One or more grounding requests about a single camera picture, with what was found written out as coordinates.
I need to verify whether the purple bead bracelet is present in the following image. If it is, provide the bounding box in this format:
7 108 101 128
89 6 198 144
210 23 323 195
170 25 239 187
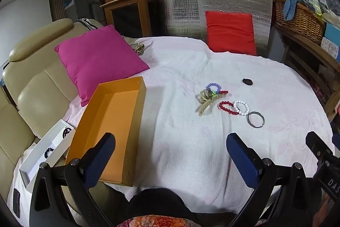
206 83 221 94

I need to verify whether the red pillow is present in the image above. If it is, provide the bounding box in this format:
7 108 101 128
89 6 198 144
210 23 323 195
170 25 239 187
205 11 258 56

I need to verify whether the clear plastic bag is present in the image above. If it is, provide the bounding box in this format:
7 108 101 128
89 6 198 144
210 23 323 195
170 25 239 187
317 0 340 23

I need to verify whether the pink pillow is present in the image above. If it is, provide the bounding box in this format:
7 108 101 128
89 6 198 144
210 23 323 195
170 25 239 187
54 25 150 107

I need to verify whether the blue cloth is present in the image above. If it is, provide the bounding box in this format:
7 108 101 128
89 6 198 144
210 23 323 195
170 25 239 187
282 0 309 20

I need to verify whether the floral cloth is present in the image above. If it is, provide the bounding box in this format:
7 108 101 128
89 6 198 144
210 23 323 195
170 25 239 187
117 215 197 227

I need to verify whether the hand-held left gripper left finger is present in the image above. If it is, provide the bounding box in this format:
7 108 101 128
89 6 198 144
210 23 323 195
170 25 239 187
29 133 117 227

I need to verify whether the beige hair claw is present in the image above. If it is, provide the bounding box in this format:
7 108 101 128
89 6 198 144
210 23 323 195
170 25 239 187
196 89 226 116

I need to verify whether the silver insulation mat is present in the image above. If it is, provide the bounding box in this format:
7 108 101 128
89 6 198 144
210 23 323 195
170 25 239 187
157 0 274 57

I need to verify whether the striped cloth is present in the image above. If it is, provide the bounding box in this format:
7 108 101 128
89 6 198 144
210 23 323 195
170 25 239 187
79 18 104 30

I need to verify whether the wicker basket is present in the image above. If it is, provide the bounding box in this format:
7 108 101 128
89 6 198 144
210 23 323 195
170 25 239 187
273 0 327 45

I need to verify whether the wooden shelf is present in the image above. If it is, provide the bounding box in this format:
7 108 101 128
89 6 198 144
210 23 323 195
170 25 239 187
273 22 340 121

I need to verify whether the white bead bracelet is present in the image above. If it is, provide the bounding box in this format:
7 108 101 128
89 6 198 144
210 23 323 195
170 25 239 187
233 100 251 116

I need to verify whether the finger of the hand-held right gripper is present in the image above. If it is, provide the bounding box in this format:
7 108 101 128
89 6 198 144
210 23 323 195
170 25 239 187
305 132 334 161

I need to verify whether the beige leather sofa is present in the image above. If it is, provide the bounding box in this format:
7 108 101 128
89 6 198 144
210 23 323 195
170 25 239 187
0 18 107 217

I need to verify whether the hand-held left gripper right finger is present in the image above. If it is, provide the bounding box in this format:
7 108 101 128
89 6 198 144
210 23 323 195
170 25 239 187
226 133 316 227

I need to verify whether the orange cardboard box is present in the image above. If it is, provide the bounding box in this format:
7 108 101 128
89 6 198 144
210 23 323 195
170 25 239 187
65 76 147 187

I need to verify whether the black phone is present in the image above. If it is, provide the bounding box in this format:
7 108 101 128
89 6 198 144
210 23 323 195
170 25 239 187
13 190 21 219

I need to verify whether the silver bangle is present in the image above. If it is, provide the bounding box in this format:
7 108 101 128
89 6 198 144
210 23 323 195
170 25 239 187
247 111 265 128

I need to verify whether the white cardboard box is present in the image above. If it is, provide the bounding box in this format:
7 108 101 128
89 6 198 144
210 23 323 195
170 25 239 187
19 119 77 189

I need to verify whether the beige crumpled ribbon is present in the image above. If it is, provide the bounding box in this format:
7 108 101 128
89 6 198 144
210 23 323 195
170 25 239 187
130 41 154 57

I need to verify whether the light blue tissue box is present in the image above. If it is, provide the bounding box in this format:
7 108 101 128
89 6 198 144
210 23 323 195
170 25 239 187
320 22 340 63

